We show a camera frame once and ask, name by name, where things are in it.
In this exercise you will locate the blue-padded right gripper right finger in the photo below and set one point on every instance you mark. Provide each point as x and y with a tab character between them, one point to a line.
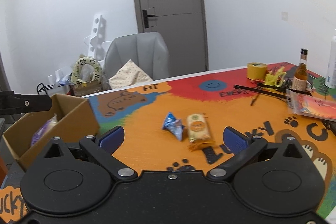
245	151

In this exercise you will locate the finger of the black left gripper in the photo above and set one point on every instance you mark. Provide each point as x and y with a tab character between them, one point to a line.
12	103

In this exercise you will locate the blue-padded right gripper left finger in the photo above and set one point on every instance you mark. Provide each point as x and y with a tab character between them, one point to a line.
100	149

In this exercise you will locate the purple-label sandwich bread packet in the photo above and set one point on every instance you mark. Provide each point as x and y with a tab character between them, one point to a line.
46	127

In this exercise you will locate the brown cardboard box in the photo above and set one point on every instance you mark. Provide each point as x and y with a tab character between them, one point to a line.
75	119

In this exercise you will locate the orange-label biscuit packet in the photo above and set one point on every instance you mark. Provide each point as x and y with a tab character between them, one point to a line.
198	132

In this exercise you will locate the colourful cartoon table mat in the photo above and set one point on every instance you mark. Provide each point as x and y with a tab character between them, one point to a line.
292	180

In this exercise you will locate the blue triangular snack packet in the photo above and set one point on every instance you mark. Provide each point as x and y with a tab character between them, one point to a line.
173	125

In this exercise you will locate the yellow plastic clips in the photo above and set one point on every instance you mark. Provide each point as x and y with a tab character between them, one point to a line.
275	79

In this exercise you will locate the yellow tape roll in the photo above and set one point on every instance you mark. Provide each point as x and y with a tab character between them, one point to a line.
256	71

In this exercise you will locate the dotted beige cushion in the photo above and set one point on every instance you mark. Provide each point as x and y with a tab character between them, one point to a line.
128	75

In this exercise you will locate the orange packaged booklet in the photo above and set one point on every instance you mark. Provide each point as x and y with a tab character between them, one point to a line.
306	105

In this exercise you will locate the amber glass bottle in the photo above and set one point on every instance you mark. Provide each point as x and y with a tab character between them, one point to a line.
299	81

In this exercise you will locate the white spray bottle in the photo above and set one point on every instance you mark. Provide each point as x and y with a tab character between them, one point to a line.
331	70

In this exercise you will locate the grey padded chair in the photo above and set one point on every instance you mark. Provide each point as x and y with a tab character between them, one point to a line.
147	50

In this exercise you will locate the grey door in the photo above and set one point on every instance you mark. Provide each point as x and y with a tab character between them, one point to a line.
182	26

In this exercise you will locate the black wire stand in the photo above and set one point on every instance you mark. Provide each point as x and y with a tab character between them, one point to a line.
272	91

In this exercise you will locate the panda pattern ring pillow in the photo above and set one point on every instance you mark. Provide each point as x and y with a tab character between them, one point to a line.
86	70

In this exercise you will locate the white wall rack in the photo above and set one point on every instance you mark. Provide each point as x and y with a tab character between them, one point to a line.
97	45

